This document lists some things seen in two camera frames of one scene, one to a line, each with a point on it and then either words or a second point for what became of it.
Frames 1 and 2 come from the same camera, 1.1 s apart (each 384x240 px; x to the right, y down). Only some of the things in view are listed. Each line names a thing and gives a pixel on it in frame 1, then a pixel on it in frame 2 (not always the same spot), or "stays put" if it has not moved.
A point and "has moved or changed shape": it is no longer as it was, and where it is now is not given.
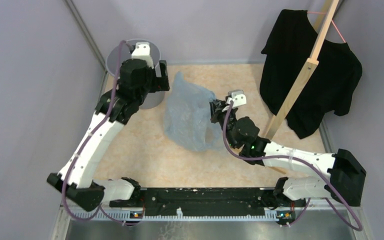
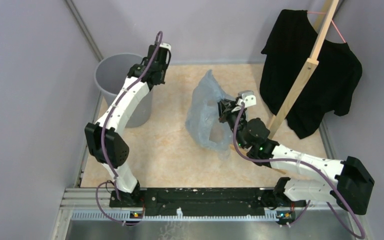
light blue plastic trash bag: (188, 124) has moved or changed shape
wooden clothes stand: (310, 66) stays put
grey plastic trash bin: (114, 57) → (111, 71)
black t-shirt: (329, 91) stays put
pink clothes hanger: (332, 20) stays put
